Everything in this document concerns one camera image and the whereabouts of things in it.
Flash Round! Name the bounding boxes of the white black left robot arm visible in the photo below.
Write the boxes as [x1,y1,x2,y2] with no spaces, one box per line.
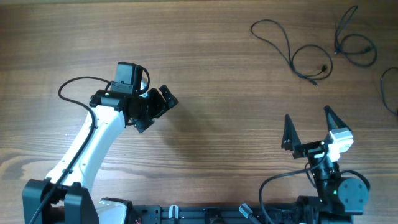
[22,62,178,223]

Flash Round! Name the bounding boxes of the thin black cable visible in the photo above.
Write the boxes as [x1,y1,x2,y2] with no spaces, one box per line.
[379,67,398,118]
[333,4,379,68]

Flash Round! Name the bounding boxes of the black usb cable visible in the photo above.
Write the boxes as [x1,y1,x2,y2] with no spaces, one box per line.
[249,19,334,87]

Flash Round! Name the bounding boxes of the black aluminium base frame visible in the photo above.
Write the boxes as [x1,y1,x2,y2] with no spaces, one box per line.
[130,203,354,224]

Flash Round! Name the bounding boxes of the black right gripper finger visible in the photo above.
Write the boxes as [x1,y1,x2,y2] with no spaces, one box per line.
[281,114,301,151]
[323,105,351,131]

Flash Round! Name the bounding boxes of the black left camera cable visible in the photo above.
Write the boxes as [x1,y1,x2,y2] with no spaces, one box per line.
[27,76,113,224]

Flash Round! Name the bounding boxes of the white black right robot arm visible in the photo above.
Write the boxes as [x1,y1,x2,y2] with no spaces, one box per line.
[281,106,370,223]

